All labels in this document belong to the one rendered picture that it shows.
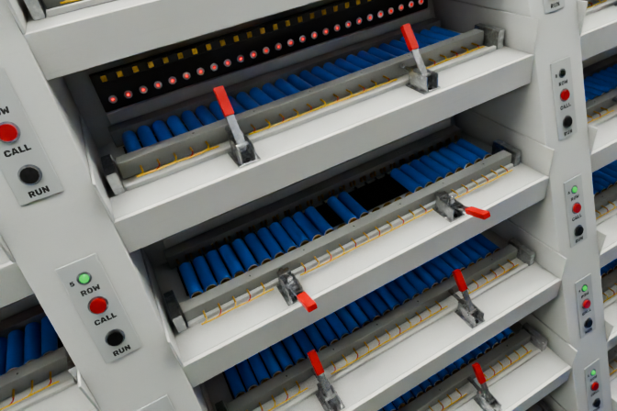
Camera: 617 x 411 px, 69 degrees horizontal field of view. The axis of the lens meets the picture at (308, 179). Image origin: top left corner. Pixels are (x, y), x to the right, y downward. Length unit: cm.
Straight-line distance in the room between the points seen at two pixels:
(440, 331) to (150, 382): 45
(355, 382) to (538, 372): 39
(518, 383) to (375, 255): 44
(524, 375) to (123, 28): 87
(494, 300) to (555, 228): 16
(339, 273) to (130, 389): 29
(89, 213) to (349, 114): 33
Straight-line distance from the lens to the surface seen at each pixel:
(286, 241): 65
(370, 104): 61
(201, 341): 60
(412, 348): 77
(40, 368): 65
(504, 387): 97
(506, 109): 82
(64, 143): 50
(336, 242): 64
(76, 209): 51
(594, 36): 85
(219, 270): 65
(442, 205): 70
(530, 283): 88
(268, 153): 54
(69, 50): 50
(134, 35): 50
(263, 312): 60
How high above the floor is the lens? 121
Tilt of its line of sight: 18 degrees down
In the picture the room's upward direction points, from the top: 17 degrees counter-clockwise
